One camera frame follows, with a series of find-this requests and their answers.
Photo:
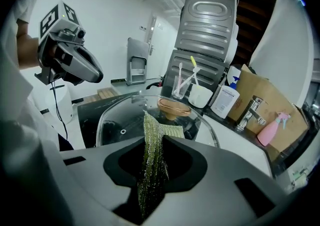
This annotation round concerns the clear glass cup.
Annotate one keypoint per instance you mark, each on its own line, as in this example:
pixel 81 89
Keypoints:
pixel 180 92

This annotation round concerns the brown cardboard box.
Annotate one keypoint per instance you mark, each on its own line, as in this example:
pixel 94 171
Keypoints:
pixel 272 100

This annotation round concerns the chrome faucet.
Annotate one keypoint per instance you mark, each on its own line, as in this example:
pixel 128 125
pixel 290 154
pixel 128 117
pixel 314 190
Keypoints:
pixel 251 112

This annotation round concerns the green scrubbing cloth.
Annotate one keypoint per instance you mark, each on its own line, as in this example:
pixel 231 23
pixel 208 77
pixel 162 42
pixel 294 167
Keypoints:
pixel 152 150

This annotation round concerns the dark wooden stairs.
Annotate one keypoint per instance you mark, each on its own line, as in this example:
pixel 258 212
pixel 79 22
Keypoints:
pixel 250 7

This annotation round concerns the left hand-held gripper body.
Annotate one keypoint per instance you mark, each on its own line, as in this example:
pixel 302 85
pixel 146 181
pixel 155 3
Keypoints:
pixel 51 23

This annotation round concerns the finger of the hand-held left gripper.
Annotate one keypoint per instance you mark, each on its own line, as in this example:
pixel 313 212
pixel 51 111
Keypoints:
pixel 91 57
pixel 86 71

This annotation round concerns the white cup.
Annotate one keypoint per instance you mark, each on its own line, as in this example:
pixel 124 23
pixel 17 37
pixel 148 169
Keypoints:
pixel 200 97

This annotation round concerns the glass pot lid wooden knob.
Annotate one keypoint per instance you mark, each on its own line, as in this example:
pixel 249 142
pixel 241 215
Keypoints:
pixel 125 120

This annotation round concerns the person's white shirt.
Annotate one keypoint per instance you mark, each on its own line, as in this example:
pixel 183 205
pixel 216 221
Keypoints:
pixel 17 125

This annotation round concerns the white toothbrush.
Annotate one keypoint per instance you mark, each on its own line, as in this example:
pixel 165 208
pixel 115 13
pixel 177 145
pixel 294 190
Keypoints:
pixel 191 78

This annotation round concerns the person's left hand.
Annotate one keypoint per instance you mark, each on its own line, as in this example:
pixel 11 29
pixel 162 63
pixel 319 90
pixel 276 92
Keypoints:
pixel 52 50

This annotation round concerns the white pump bottle blue nozzle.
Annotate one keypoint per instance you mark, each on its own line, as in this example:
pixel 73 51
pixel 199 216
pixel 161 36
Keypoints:
pixel 225 102

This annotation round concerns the white wall switch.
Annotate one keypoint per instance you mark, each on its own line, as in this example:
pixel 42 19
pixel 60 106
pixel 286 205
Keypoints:
pixel 142 28

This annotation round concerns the person's left forearm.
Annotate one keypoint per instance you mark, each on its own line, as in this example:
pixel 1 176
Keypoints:
pixel 27 47

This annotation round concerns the wooden slatted rack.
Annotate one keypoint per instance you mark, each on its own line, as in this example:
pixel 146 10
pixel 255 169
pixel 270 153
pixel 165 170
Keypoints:
pixel 106 93

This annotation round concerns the yellow toothbrush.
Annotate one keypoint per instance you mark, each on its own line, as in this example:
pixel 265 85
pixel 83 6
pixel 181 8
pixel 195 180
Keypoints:
pixel 195 70

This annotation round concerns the pink toothbrush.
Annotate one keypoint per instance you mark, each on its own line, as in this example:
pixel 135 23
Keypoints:
pixel 179 77

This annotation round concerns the white door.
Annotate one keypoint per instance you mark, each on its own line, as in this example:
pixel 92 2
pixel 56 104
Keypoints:
pixel 156 45

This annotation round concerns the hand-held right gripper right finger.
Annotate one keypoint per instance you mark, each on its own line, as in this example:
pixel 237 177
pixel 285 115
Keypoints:
pixel 220 170

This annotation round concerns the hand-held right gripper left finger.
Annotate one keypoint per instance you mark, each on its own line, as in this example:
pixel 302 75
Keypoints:
pixel 87 175

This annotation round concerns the grey folded step stool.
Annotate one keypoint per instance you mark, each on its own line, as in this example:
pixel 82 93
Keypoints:
pixel 137 62

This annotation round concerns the pink spray bottle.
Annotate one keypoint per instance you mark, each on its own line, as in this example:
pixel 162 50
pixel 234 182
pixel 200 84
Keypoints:
pixel 271 130

